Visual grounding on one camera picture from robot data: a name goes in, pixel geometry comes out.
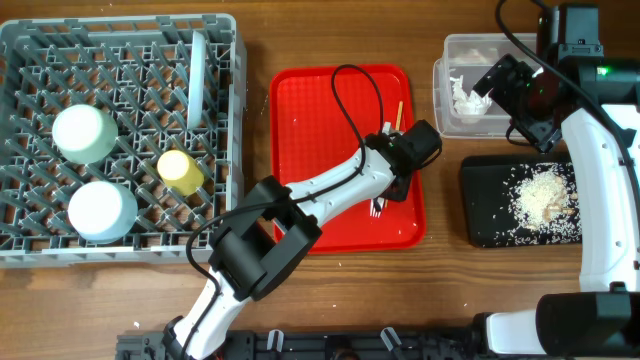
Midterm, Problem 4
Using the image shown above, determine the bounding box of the spilled rice food waste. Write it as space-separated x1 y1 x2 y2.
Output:
491 162 582 247

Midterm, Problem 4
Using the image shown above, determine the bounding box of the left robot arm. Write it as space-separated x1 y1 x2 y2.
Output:
162 120 442 359

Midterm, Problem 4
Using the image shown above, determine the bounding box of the black plastic tray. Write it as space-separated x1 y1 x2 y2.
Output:
460 153 571 248

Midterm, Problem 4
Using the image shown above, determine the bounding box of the white plastic fork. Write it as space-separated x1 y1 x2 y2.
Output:
370 197 385 218

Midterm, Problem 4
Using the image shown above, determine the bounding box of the pale green bowl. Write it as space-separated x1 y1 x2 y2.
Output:
52 104 118 164

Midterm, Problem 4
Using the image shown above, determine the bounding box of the large pale blue plate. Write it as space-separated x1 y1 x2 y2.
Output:
187 31 206 130

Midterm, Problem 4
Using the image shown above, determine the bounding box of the clear plastic bin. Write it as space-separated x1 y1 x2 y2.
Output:
433 33 540 139

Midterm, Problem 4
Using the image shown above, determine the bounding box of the grey plastic dishwasher rack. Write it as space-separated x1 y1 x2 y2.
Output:
1 14 246 269

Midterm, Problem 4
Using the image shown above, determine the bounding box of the yellow plastic cup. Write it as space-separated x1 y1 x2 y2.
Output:
156 150 204 196

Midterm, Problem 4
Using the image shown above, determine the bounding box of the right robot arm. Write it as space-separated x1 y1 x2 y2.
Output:
472 3 639 358

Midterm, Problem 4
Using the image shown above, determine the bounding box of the red plastic serving tray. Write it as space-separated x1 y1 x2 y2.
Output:
269 64 427 255

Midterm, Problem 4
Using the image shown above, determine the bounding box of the white paper napkin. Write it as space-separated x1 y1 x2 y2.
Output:
449 76 493 124

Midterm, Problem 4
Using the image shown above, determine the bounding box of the wooden chopstick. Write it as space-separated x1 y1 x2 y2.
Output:
394 101 404 131

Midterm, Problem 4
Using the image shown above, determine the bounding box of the pale green saucer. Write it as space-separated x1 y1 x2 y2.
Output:
68 181 138 244

